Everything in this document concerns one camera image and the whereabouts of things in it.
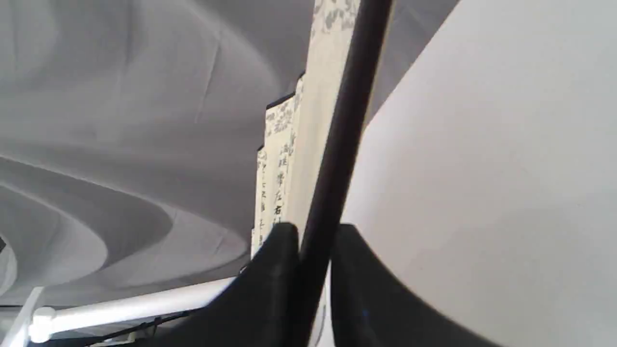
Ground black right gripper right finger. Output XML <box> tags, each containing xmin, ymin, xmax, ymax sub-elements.
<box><xmin>330</xmin><ymin>224</ymin><xmax>494</xmax><ymax>347</ymax></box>

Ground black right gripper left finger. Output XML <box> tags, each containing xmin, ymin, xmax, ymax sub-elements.
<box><xmin>145</xmin><ymin>223</ymin><xmax>299</xmax><ymax>347</ymax></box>

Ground paper folding fan dark ribs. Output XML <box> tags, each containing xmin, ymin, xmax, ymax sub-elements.
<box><xmin>251</xmin><ymin>0</ymin><xmax>394</xmax><ymax>347</ymax></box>

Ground white metal frame bar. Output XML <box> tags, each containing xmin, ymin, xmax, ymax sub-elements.
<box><xmin>1</xmin><ymin>277</ymin><xmax>235</xmax><ymax>347</ymax></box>

